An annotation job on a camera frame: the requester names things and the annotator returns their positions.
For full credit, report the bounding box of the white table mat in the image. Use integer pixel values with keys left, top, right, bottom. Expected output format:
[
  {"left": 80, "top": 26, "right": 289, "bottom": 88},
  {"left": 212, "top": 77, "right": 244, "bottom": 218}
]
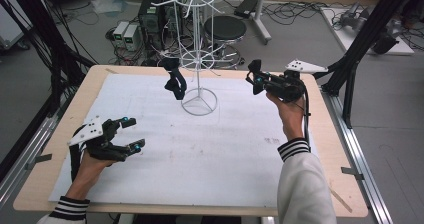
[{"left": 48, "top": 73, "right": 319, "bottom": 208}]

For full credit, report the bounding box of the aluminium rail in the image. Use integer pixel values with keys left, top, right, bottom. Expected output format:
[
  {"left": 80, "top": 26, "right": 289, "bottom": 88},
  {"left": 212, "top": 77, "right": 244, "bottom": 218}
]
[
  {"left": 0, "top": 93, "right": 74, "bottom": 213},
  {"left": 320, "top": 83, "right": 395, "bottom": 224}
]

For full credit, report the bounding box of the clear plastic bag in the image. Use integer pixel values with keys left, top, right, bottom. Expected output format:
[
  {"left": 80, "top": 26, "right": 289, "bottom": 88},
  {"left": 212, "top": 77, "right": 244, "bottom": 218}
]
[{"left": 90, "top": 0, "right": 128, "bottom": 16}]

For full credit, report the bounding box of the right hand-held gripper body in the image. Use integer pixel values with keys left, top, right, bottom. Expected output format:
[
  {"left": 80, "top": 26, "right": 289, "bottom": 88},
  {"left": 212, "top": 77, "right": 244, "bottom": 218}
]
[{"left": 264, "top": 59, "right": 329, "bottom": 104}]

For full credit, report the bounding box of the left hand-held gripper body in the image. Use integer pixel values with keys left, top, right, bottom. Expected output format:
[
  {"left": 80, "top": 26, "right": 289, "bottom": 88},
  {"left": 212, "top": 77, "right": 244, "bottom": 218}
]
[{"left": 68, "top": 115, "right": 130, "bottom": 163}]

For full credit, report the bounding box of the white floor board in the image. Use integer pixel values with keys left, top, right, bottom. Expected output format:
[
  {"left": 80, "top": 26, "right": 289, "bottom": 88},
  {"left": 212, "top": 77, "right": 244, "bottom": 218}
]
[{"left": 320, "top": 6, "right": 415, "bottom": 56}]

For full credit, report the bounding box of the black metal frame post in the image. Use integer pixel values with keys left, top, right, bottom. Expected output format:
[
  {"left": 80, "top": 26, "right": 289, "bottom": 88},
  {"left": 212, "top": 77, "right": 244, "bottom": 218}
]
[{"left": 313, "top": 0, "right": 424, "bottom": 129}]

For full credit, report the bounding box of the person's right hand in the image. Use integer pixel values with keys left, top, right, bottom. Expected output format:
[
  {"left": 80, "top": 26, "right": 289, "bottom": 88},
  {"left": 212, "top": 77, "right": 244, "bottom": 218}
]
[{"left": 265, "top": 92, "right": 307, "bottom": 142}]

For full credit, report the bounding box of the black flat box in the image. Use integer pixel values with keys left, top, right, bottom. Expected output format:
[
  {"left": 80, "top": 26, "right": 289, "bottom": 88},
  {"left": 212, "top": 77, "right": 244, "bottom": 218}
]
[{"left": 233, "top": 0, "right": 259, "bottom": 19}]

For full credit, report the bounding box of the tangle of floor cables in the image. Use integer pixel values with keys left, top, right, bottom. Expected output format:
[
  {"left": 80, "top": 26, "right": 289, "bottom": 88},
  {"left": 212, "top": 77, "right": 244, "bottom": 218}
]
[{"left": 261, "top": 0, "right": 336, "bottom": 30}]

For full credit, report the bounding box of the grey robot device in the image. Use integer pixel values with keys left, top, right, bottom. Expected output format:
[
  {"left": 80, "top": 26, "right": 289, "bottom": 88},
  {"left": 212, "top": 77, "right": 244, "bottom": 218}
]
[{"left": 339, "top": 1, "right": 400, "bottom": 55}]

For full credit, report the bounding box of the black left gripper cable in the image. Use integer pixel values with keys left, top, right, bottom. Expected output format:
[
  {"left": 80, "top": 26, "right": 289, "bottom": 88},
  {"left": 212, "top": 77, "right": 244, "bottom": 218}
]
[{"left": 68, "top": 126, "right": 88, "bottom": 182}]

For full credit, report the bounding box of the black computer tower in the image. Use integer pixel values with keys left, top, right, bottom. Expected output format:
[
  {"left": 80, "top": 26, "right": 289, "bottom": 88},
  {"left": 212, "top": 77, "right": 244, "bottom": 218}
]
[{"left": 138, "top": 0, "right": 168, "bottom": 49}]

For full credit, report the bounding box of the black round stool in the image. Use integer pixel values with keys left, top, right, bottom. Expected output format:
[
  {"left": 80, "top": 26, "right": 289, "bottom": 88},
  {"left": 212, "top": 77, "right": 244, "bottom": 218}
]
[{"left": 203, "top": 15, "right": 248, "bottom": 70}]

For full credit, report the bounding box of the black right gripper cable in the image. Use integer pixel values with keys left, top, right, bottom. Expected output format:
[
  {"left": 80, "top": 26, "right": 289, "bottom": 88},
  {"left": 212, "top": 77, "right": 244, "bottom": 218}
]
[{"left": 301, "top": 83, "right": 313, "bottom": 147}]

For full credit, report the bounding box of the person's left hand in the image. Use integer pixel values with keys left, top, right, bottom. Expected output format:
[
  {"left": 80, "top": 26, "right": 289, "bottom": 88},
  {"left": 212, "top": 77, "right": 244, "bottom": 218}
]
[{"left": 72, "top": 148, "right": 118, "bottom": 189}]

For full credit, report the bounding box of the black cabled metal frame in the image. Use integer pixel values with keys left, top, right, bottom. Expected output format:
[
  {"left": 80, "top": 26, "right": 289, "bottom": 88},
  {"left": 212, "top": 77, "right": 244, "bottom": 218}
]
[{"left": 0, "top": 0, "right": 98, "bottom": 118}]

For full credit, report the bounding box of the thin wooden stick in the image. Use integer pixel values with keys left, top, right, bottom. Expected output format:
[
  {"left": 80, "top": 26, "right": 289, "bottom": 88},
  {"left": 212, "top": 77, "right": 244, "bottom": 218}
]
[{"left": 329, "top": 187, "right": 354, "bottom": 214}]

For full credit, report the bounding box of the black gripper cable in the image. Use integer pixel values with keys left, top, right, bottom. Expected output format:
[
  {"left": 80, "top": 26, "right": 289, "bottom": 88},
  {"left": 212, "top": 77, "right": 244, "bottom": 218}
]
[
  {"left": 68, "top": 126, "right": 88, "bottom": 182},
  {"left": 301, "top": 83, "right": 313, "bottom": 147}
]

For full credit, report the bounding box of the black cloth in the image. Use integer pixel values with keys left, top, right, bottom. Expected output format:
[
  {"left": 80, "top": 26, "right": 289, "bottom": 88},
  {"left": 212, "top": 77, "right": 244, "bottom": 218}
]
[{"left": 162, "top": 57, "right": 188, "bottom": 101}]

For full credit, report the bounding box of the grey metal bracket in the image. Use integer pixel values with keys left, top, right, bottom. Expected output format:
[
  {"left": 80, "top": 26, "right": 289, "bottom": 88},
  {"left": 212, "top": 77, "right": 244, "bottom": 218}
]
[
  {"left": 340, "top": 166, "right": 365, "bottom": 181},
  {"left": 24, "top": 152, "right": 54, "bottom": 171}
]

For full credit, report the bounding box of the grey power supply unit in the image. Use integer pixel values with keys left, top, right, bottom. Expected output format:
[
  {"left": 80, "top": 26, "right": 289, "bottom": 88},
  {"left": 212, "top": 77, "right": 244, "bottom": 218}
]
[
  {"left": 112, "top": 20, "right": 130, "bottom": 48},
  {"left": 123, "top": 23, "right": 141, "bottom": 52}
]

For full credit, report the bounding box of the white wire rack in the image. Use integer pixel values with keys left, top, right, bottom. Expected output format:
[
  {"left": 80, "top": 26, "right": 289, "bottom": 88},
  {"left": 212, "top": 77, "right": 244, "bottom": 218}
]
[{"left": 148, "top": 0, "right": 240, "bottom": 117}]

